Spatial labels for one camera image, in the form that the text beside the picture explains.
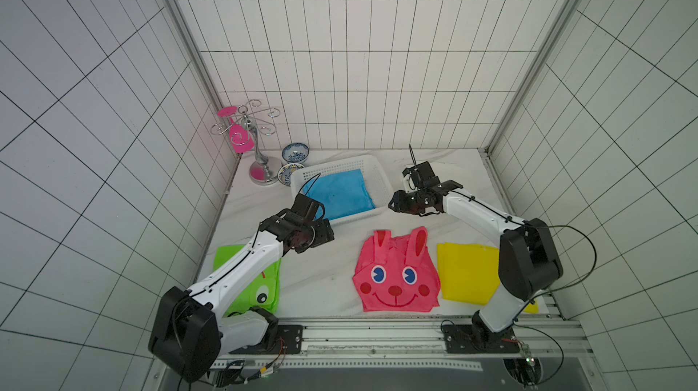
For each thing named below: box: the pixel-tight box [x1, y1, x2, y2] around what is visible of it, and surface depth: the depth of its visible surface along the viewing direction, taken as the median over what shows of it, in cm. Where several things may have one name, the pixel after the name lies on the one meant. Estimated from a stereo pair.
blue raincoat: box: [302, 169, 377, 221], surface depth 105 cm
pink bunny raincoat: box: [352, 226, 440, 312], surface depth 85 cm
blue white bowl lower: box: [277, 162, 306, 188], surface depth 109 cm
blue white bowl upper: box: [281, 142, 310, 163], surface depth 120 cm
